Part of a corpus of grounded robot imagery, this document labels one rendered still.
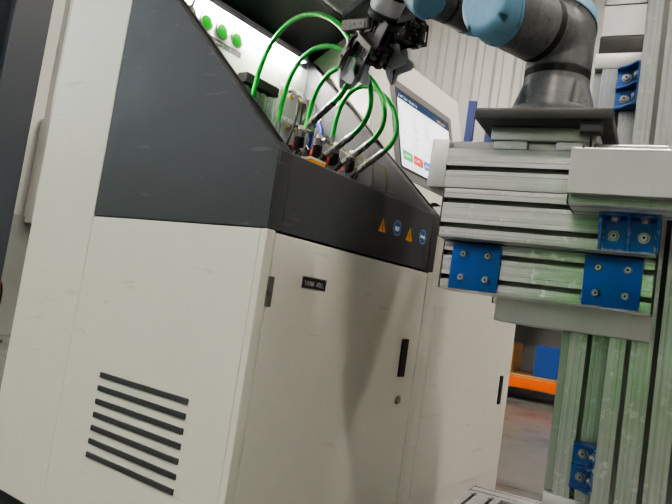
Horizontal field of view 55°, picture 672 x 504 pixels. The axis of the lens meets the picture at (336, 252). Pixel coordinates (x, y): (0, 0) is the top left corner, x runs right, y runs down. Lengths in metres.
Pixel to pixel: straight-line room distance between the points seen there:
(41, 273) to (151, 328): 0.48
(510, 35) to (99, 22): 1.14
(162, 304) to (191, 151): 0.34
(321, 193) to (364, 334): 0.38
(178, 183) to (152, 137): 0.16
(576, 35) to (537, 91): 0.12
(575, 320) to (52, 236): 1.29
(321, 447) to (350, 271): 0.40
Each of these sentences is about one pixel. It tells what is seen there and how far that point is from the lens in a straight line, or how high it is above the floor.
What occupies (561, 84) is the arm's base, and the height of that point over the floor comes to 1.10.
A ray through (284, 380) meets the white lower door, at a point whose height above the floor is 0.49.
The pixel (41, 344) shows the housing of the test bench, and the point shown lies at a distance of 1.82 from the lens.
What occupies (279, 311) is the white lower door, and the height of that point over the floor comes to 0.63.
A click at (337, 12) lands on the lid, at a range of 2.17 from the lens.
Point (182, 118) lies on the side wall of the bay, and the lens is 1.52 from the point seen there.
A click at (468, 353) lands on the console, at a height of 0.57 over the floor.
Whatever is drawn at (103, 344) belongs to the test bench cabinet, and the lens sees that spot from 1.60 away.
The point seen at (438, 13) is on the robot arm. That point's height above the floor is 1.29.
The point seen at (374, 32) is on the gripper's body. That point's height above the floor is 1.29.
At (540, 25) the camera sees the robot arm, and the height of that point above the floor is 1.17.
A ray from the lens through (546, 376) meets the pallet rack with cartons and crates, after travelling 6.83.
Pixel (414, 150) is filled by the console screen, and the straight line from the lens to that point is 2.27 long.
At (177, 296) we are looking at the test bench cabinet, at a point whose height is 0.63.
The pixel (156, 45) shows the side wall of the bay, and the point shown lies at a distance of 1.68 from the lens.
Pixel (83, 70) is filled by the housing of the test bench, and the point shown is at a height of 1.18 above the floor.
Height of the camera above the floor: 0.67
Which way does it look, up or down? 4 degrees up
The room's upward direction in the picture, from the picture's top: 9 degrees clockwise
